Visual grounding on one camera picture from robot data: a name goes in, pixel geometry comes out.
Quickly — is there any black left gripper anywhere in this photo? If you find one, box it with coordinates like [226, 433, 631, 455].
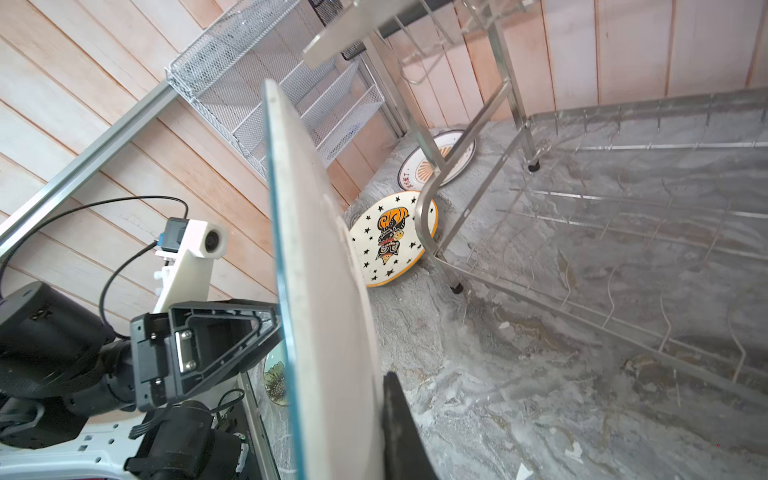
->
[130, 300, 283, 412]

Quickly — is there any light green flower plate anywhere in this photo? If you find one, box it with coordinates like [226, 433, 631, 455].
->
[262, 342, 289, 407]

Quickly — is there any cream plate stars cartoon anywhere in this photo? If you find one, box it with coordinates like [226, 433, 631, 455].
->
[350, 190, 425, 288]

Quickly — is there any white wire mesh shelf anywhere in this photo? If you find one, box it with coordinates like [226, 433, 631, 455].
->
[166, 1, 384, 178]

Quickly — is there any stainless steel dish rack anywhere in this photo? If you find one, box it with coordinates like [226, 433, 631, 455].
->
[301, 0, 768, 409]

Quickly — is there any black mesh basket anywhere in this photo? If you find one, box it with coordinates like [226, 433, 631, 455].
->
[305, 1, 367, 63]

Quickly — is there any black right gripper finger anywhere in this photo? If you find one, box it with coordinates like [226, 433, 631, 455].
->
[382, 372, 438, 480]

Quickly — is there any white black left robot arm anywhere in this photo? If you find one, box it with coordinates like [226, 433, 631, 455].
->
[1, 282, 282, 479]

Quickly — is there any white plate green lettered rim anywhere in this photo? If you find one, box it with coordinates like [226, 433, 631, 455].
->
[262, 79, 385, 479]

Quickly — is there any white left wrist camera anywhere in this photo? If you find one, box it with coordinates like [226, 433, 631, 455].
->
[152, 217, 229, 313]

